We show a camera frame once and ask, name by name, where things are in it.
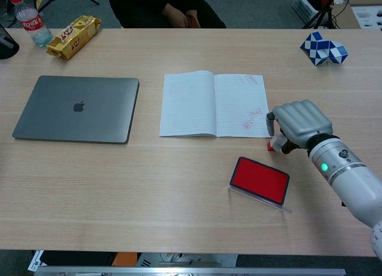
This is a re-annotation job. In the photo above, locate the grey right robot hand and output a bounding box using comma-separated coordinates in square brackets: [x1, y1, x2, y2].
[265, 99, 334, 155]

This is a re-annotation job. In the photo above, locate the small red stamp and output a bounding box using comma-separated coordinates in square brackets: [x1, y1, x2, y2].
[266, 134, 284, 153]

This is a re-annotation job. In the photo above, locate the open white notebook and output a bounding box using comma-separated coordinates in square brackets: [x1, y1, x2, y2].
[159, 70, 272, 138]

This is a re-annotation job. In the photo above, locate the red ink pad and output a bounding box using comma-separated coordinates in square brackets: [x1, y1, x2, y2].
[228, 156, 292, 213]

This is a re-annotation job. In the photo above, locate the blue white snake puzzle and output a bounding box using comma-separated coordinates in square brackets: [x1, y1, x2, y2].
[300, 31, 350, 67]

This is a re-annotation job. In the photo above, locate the white plastic basket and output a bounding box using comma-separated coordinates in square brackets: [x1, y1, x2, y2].
[291, 0, 334, 25]

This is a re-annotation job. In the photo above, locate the cardboard box with white foam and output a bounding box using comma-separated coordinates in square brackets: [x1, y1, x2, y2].
[331, 0, 382, 30]

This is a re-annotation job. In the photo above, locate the person in black clothes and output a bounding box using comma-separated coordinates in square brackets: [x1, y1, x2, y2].
[107, 0, 227, 29]

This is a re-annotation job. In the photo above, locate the grey closed laptop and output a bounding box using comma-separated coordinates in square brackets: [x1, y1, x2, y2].
[11, 75, 140, 144]

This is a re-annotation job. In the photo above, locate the orange object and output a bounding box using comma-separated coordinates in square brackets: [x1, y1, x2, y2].
[112, 252, 138, 267]

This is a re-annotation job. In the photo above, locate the gold snack package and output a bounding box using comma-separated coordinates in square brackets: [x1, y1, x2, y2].
[46, 15, 101, 61]

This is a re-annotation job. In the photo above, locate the plastic bottle with red label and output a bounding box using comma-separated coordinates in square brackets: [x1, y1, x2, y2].
[8, 0, 54, 48]

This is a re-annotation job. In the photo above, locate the black lamp base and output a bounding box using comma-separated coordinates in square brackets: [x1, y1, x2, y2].
[0, 23, 20, 61]

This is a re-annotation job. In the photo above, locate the aluminium rail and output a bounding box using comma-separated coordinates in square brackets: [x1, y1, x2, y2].
[33, 266, 347, 276]

